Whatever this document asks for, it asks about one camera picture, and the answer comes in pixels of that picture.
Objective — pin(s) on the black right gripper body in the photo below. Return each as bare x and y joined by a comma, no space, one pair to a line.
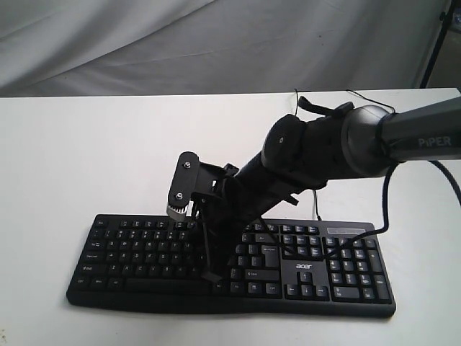
229,199

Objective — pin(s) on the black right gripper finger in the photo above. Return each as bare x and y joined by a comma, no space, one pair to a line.
210,272

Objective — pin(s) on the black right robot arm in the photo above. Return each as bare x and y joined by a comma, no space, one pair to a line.
346,142

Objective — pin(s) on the black acer keyboard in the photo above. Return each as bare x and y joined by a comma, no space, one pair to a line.
149,264

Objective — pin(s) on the grey backdrop cloth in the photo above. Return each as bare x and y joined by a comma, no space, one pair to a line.
106,48

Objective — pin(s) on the black tripod stand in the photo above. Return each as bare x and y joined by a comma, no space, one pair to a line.
445,18

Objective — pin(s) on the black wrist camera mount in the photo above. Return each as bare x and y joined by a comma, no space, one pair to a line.
182,185

